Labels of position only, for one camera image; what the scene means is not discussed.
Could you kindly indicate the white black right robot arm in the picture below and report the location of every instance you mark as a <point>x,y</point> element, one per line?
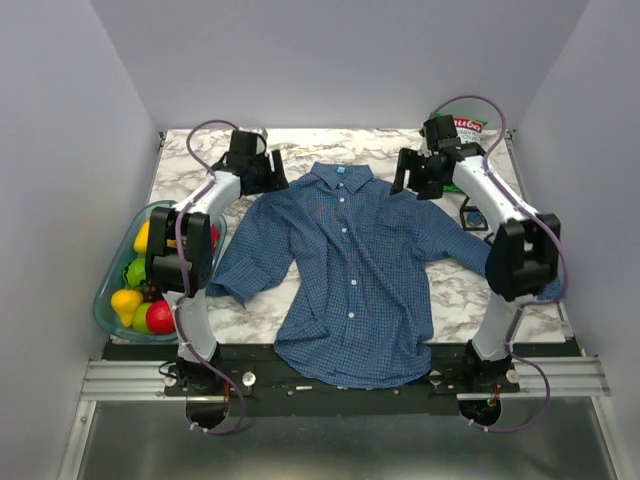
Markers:
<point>523,257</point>

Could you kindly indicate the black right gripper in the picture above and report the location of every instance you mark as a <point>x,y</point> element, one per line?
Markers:
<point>406,160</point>

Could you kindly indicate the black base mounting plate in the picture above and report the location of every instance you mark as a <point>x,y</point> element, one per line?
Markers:
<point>254,382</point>

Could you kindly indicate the yellow pear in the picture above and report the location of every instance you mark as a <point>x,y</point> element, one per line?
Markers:
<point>125,303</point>

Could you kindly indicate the green apple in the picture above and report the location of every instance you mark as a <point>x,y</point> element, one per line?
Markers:
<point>139,321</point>

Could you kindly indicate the yellow mango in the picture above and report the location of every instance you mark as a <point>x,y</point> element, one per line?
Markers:
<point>141,240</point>

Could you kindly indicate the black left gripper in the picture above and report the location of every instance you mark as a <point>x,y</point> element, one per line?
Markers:
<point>275,180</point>

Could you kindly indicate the dark purple grapes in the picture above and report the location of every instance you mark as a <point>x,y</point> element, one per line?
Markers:
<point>150,293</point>

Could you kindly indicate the teal plastic fruit basket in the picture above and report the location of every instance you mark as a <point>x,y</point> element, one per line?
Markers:
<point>113,281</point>

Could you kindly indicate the aluminium frame rail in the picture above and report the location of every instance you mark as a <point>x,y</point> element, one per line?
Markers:
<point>555,377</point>

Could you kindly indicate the green cassava chips bag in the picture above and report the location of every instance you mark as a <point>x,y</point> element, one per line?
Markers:
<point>468,131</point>

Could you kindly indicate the blue checked shirt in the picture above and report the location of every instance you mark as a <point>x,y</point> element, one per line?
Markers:
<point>361,254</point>

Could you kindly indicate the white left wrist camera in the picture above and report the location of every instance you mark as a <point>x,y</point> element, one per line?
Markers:
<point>261,142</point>

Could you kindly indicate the black box with blue brooch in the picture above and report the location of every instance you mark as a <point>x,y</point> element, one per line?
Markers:
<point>471,218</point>

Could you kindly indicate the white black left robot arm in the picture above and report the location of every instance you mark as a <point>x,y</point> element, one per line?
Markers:
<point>179,260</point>

